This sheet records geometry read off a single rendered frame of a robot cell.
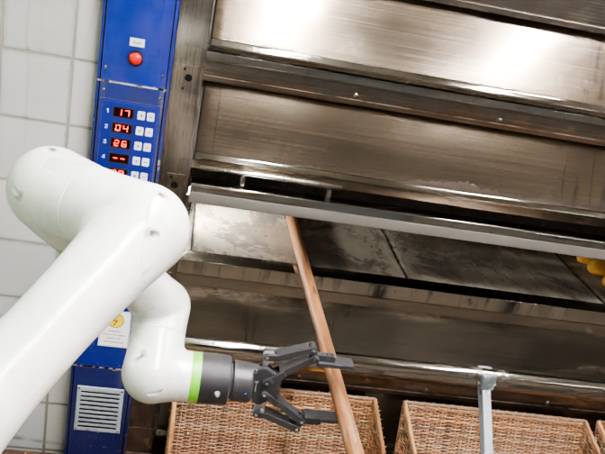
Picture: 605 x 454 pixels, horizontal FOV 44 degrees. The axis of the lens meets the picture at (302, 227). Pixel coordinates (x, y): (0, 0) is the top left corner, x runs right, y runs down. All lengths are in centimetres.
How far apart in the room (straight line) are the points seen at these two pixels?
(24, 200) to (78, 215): 9
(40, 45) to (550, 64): 117
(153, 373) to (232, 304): 65
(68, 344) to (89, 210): 19
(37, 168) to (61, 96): 75
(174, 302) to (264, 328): 64
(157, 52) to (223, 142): 25
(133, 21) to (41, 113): 31
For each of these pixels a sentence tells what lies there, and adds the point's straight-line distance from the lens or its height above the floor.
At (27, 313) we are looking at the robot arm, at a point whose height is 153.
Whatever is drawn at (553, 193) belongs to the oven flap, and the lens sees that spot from 200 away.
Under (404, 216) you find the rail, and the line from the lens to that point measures 176.
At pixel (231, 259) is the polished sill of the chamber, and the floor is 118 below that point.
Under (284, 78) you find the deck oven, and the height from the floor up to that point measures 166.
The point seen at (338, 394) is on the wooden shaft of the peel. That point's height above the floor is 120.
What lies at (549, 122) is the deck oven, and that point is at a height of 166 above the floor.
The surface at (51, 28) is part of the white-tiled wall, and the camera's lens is 179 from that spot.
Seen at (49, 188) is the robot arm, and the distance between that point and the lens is 105.
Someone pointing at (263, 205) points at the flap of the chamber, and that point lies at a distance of 170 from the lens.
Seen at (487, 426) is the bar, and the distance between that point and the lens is 172.
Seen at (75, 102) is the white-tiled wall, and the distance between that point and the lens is 181.
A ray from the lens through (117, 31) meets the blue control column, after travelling 173.
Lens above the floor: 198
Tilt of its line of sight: 21 degrees down
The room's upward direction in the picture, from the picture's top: 11 degrees clockwise
